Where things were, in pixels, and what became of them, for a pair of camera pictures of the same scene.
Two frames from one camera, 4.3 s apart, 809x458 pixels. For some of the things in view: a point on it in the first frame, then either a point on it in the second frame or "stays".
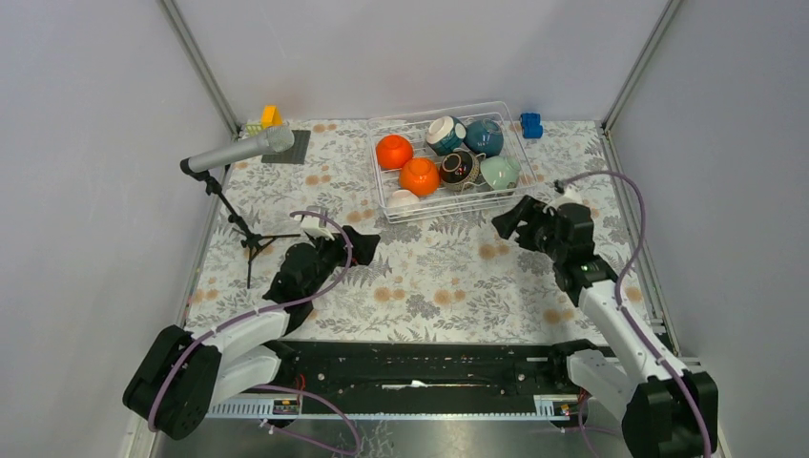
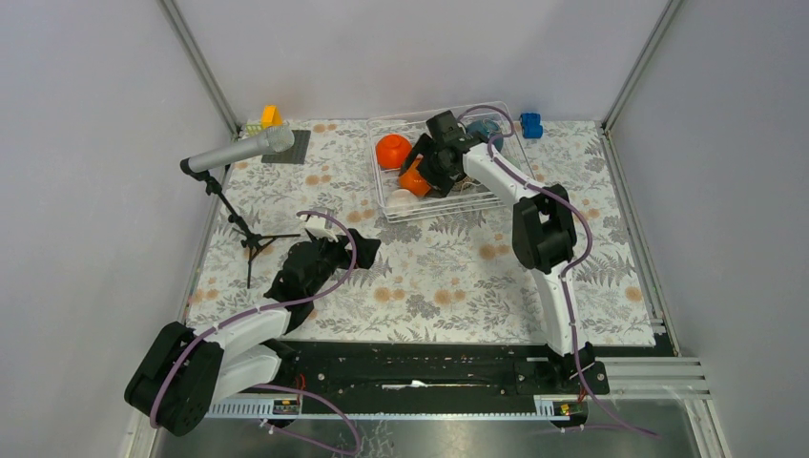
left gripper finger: x=363 y=246 stays
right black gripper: x=528 y=211 -> x=441 y=187
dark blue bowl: x=484 y=136 stays
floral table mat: x=444 y=281 stays
